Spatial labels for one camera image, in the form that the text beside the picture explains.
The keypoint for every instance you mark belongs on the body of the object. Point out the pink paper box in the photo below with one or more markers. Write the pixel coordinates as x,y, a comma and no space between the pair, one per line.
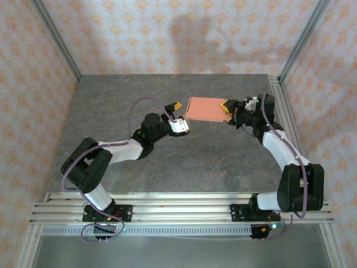
206,109

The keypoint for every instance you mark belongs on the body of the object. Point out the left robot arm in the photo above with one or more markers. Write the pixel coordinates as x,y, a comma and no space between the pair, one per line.
86,170

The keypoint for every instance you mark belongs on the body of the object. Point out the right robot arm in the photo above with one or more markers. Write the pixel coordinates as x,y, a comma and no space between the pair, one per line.
301,190

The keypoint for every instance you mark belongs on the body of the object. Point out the grey metal shelf panel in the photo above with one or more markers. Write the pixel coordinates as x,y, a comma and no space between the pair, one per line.
178,252

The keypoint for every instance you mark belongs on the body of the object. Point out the aluminium side rail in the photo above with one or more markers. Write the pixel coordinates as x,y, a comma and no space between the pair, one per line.
284,92

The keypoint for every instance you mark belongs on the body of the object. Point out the aluminium frame post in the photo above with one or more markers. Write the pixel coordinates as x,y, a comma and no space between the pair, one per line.
304,36
55,36

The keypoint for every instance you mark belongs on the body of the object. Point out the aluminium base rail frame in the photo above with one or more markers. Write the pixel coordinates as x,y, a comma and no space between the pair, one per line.
181,212

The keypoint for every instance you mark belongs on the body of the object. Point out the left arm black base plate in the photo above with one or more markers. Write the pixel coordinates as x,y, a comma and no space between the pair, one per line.
127,213

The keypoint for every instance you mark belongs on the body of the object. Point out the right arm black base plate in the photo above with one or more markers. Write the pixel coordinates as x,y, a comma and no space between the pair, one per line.
237,212

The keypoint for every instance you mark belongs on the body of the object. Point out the aluminium frame leg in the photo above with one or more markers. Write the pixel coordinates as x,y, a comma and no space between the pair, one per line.
333,248
28,248

